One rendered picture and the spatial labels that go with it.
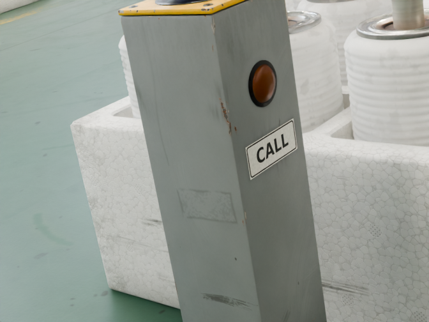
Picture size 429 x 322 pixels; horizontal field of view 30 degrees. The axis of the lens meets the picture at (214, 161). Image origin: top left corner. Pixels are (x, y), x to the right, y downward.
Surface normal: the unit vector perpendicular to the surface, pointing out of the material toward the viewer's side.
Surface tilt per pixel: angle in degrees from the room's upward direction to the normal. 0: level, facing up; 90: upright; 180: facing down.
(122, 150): 90
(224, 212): 90
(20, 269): 0
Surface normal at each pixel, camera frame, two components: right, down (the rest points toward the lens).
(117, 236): -0.62, 0.37
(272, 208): 0.77, 0.11
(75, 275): -0.16, -0.92
